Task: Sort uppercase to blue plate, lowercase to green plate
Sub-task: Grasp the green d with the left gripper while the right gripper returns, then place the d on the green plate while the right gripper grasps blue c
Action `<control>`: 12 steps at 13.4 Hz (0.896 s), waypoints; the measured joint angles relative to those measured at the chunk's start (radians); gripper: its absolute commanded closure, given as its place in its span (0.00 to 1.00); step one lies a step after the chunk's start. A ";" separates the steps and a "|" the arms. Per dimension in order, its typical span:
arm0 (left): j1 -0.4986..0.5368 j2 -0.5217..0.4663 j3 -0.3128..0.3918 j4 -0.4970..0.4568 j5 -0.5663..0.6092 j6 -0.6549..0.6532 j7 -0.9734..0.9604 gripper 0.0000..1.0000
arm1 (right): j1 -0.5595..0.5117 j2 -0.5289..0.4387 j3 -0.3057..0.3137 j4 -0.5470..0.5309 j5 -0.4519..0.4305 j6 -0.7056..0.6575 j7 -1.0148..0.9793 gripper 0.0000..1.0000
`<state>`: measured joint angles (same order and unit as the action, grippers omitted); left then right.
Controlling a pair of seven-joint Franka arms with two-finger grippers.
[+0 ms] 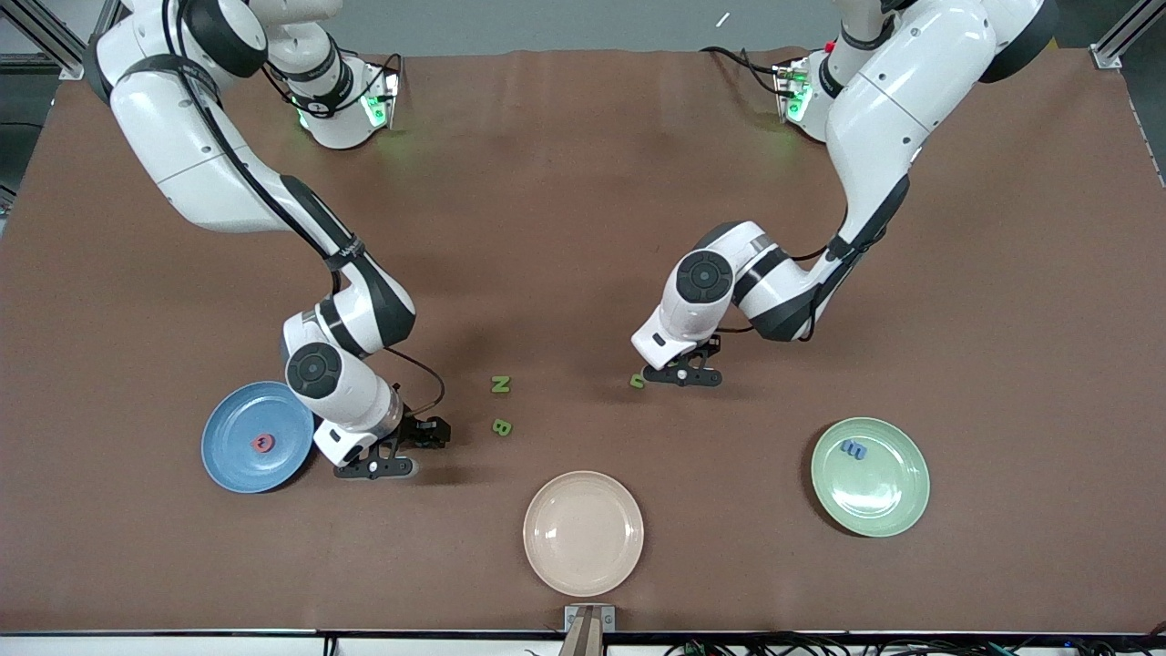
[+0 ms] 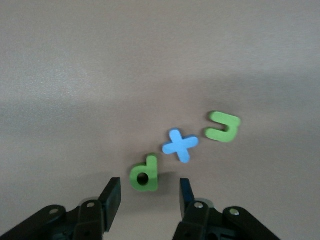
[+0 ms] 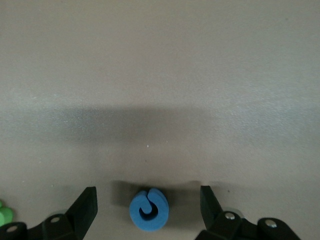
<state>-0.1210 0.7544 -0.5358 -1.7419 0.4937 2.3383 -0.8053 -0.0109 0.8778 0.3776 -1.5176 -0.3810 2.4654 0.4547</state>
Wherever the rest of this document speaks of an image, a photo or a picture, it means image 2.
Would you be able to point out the green foam letter d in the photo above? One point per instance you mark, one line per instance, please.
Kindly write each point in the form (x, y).
(151, 172)

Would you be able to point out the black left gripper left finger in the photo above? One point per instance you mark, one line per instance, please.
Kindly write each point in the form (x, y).
(110, 200)

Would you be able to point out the brown table mat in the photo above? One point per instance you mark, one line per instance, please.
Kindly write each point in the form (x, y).
(100, 75)

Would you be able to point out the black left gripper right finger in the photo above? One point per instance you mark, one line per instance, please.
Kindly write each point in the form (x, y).
(195, 217)

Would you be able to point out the green foam letter n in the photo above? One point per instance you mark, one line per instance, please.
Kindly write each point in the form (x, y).
(232, 127)

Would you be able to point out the blue foam letter x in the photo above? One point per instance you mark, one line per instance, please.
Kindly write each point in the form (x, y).
(180, 146)

